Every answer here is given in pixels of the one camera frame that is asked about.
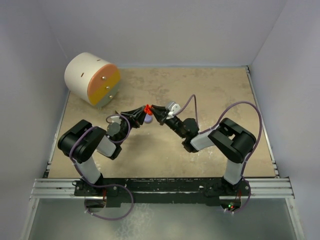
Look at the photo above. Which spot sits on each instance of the aluminium rail right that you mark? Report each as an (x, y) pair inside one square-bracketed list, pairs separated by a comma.
[(271, 188)]

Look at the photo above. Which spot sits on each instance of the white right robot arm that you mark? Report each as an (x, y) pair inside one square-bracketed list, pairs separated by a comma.
[(233, 141)]

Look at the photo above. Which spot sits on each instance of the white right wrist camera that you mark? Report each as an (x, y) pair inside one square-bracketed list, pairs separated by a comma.
[(173, 108)]

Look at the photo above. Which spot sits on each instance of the aluminium rail left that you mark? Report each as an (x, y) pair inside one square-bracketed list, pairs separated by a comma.
[(53, 188)]

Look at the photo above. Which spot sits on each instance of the aluminium rail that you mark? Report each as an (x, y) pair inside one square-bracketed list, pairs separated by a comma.
[(271, 188), (53, 188)]

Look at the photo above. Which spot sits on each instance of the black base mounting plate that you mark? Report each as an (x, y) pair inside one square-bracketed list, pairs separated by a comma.
[(209, 191)]

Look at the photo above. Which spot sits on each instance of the purple earbud charging case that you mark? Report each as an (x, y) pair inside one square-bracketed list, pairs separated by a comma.
[(148, 119)]

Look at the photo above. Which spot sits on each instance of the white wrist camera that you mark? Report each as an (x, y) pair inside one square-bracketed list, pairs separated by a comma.
[(173, 108), (115, 118)]

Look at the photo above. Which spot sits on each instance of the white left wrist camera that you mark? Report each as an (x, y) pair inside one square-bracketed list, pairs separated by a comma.
[(115, 118)]

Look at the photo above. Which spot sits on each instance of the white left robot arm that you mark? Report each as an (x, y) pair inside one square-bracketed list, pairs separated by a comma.
[(81, 141)]

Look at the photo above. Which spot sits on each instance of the round white drawer cabinet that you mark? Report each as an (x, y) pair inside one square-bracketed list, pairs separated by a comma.
[(92, 79)]

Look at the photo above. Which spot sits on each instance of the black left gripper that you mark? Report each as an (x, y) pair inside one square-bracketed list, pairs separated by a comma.
[(138, 113)]

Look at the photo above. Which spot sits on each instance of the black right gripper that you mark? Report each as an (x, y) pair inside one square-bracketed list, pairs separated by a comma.
[(161, 118)]

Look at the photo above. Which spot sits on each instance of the orange round cap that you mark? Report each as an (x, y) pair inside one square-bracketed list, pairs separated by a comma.
[(147, 110)]

